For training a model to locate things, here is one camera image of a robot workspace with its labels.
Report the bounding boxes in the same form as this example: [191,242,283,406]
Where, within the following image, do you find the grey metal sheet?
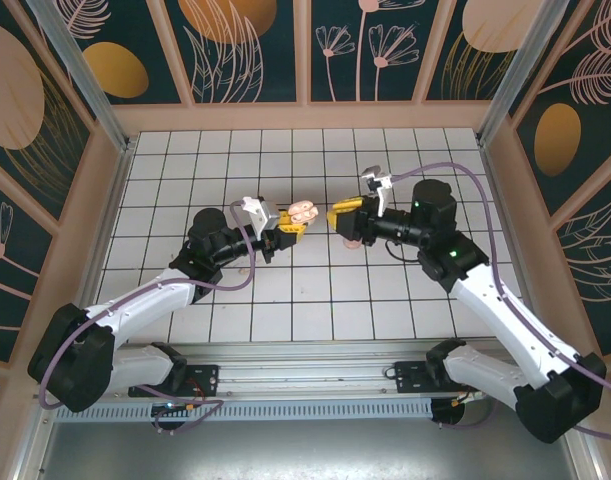
[14,394,602,480]

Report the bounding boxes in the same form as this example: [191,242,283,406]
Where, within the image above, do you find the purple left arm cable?
[38,198,259,437]

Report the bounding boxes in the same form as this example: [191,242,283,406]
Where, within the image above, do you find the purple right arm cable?
[387,162,611,442]

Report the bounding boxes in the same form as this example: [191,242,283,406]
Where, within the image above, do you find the aluminium frame post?
[24,0,137,154]
[476,0,574,147]

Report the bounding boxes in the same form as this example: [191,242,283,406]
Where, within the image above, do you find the pink oval earbud case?
[286,199,321,224]

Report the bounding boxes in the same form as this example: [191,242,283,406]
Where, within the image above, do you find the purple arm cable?
[387,162,611,442]
[38,198,259,437]

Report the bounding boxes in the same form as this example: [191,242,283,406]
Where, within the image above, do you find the slotted grey cable duct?
[54,397,435,422]

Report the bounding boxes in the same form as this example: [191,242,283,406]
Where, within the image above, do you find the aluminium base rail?
[34,339,581,402]

